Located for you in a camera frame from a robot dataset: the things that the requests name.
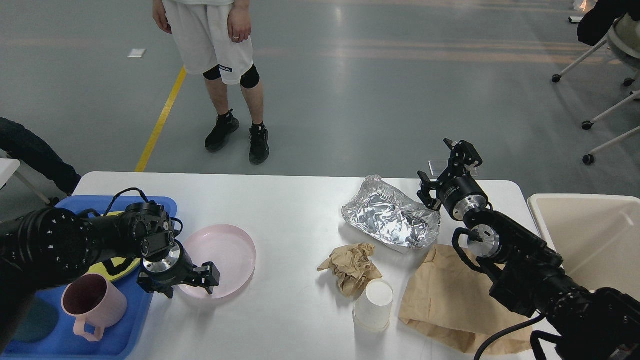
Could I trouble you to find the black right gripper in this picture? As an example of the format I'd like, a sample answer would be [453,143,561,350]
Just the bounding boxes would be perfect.
[417,138,489,222]

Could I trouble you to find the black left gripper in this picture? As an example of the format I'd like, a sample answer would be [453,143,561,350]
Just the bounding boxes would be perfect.
[136,241,221,299]

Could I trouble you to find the pink plate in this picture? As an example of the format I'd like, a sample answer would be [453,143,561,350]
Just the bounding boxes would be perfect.
[177,224,257,302]

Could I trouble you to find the aluminium foil tray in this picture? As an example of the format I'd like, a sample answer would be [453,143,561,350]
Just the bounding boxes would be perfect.
[341,175,441,255]

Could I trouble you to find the pink mug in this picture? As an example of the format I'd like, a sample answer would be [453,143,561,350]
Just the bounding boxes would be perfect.
[61,273,128,342]

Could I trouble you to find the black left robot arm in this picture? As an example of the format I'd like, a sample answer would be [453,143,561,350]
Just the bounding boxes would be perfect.
[1,192,221,349]

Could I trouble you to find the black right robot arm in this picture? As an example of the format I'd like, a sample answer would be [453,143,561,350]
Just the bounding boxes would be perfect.
[417,138,640,360]

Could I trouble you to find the metal floor plates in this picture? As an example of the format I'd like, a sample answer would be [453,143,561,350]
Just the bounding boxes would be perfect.
[428,160,479,178]

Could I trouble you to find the yellow plate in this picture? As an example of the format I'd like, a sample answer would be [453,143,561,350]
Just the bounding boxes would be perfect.
[87,211,143,283]

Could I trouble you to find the blue plastic tray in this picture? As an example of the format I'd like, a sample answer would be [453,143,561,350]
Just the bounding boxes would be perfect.
[1,195,179,360]

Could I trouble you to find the brown paper bag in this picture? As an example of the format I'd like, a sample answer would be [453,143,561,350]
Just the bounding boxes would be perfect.
[398,244,527,354]

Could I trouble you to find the crumpled brown paper ball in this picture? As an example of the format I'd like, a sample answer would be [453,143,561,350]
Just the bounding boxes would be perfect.
[317,243,383,297]

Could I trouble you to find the white paper cup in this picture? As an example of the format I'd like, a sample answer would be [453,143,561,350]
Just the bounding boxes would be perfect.
[352,279,394,332]

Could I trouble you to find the beige plastic bin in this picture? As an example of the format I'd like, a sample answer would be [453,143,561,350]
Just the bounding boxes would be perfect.
[527,194,640,299]

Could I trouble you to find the small white side table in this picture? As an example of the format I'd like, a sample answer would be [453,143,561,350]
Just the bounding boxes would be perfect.
[0,157,53,206]

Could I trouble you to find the person in dark trousers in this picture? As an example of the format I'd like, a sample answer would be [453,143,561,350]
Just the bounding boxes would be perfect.
[0,117,82,196]

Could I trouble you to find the person in white shorts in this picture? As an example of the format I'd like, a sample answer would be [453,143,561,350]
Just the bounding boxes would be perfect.
[151,0,270,166]

